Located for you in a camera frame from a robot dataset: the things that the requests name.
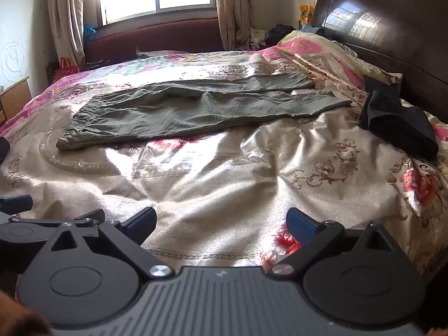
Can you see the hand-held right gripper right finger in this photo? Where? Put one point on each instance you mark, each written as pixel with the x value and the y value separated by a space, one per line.
pixel 300 226

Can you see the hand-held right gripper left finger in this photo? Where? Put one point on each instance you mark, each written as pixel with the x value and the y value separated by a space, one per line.
pixel 141 224

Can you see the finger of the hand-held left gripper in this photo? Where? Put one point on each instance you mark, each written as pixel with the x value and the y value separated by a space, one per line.
pixel 78 221
pixel 15 203

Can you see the green pants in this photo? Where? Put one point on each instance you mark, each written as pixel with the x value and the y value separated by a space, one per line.
pixel 157 112

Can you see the floral satin bedspread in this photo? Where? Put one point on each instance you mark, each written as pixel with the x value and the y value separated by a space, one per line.
pixel 217 182

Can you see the wooden nightstand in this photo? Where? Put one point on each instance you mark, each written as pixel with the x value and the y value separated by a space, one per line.
pixel 14 102

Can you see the folded black garment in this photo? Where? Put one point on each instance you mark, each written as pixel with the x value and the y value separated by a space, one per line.
pixel 397 120

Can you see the red bag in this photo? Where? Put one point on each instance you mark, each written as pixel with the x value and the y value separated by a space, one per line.
pixel 64 68

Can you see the floral pillow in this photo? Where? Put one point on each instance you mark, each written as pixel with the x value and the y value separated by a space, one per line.
pixel 315 47

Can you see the blue plastic bag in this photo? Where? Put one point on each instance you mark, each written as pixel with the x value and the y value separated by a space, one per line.
pixel 89 34

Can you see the maroon upholstered bench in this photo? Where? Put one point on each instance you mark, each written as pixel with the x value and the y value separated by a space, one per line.
pixel 157 38

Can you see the pile of dark clothes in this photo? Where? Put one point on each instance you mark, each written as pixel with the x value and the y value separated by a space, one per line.
pixel 280 35

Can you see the beige curtain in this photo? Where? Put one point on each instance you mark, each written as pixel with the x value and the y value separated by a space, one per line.
pixel 231 7
pixel 66 17

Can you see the dark wooden headboard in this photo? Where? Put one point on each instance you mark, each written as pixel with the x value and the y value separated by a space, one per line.
pixel 385 35

